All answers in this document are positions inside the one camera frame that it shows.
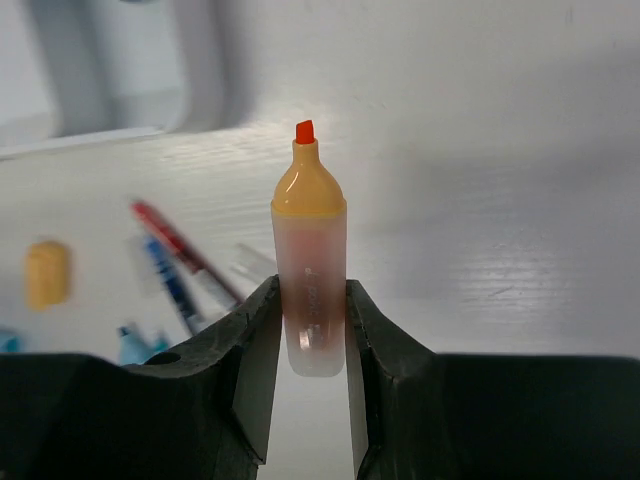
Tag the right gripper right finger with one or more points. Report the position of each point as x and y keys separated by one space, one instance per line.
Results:
x=418 y=414

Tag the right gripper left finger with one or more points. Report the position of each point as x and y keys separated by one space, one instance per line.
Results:
x=200 y=410

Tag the orange highlighter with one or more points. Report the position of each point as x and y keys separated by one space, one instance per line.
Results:
x=309 y=218

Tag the teal pen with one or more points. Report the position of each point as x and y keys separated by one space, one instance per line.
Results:
x=160 y=343

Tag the blue highlighter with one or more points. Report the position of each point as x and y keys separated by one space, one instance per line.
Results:
x=133 y=348

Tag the dark blue pen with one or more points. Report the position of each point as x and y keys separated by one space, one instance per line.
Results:
x=174 y=285

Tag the red pen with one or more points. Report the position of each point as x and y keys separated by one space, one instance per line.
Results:
x=176 y=243

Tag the clear pen cap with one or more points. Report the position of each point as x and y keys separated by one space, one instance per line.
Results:
x=252 y=264

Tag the blue highlighter cap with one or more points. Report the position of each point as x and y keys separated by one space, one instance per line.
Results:
x=10 y=341

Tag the orange highlighter cap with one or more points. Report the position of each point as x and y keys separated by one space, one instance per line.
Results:
x=47 y=274

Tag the white divided organizer tray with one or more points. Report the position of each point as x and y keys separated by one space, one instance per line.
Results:
x=85 y=72

